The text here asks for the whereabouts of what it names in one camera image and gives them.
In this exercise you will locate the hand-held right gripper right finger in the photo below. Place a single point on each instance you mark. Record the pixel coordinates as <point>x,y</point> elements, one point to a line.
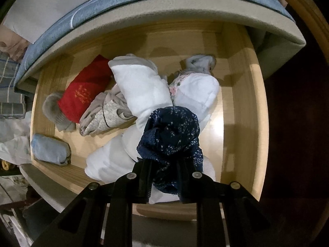
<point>187,187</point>

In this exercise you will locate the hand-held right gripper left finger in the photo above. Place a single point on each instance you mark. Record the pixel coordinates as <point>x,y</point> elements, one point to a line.
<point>144,182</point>

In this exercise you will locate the large white underwear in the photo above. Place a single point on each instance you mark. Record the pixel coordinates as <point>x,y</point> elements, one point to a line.
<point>110,159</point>

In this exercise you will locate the navy speckled underwear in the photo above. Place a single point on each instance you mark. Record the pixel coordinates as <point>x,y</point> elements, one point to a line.
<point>169,133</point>

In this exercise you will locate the beige patterned underwear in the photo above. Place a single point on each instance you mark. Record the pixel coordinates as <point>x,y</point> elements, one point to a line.
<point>102,115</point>

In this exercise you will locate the wooden drawer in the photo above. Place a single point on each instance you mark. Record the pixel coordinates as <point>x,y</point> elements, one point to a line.
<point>239,108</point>

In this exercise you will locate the white underwear with grey band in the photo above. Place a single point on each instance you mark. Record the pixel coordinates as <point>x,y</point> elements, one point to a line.
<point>141,87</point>

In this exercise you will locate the white underwear with pink lace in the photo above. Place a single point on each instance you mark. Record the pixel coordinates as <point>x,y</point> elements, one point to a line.
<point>198,92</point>

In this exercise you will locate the light blue underwear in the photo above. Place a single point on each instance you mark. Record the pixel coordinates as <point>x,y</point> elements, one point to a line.
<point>48,148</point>

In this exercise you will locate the red underwear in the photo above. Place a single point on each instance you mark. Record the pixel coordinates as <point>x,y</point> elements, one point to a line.
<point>84,87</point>

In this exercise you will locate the pale blue grey underwear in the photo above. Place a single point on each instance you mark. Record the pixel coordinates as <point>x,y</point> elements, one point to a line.
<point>199,61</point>

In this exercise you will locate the white cardboard box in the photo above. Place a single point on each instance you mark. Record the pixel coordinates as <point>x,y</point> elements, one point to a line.
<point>51,5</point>

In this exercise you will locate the white plastic bag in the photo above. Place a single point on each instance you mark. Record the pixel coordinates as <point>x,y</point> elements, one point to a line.
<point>12,139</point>

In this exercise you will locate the grey plaid cloth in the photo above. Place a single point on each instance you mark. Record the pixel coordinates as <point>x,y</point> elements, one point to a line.
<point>10,82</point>

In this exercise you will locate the grey bedside cabinet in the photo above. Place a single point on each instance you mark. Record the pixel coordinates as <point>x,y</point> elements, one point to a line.
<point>180,12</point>

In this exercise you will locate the blue grid cloth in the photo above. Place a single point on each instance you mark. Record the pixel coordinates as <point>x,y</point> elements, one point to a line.
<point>102,2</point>

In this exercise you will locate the leaf print blanket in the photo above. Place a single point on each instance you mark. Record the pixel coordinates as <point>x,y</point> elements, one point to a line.
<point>10,43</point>

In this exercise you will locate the wooden bed frame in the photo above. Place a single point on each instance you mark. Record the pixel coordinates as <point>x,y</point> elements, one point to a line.
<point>303,7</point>

